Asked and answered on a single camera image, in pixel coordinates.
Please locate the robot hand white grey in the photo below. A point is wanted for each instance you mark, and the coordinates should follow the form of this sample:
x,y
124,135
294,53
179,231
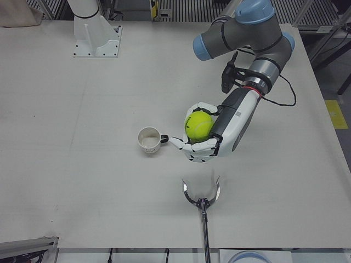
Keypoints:
x,y
235,123

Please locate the yellow tennis ball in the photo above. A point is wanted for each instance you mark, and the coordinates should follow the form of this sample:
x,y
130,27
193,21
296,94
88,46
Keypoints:
x,y
198,126

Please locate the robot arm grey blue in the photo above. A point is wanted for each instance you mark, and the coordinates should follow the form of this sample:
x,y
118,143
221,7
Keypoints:
x,y
246,33

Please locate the blue white round object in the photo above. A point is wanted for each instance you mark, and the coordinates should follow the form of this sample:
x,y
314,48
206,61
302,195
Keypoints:
x,y
246,256

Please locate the aluminium extrusion bar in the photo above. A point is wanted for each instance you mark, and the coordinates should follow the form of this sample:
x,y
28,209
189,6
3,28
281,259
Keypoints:
x,y
27,243

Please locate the beige curtain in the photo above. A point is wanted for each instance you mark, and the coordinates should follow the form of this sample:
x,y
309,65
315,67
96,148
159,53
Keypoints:
x,y
16,12

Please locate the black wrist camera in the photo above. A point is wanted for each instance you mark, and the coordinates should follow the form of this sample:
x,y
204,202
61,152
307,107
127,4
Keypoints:
x,y
227,79

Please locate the aluminium frame with struts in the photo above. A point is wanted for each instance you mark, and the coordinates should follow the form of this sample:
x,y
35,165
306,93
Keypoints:
x,y
307,25

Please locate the white pedestal column mount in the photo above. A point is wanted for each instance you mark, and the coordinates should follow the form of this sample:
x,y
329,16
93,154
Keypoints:
x,y
93,33

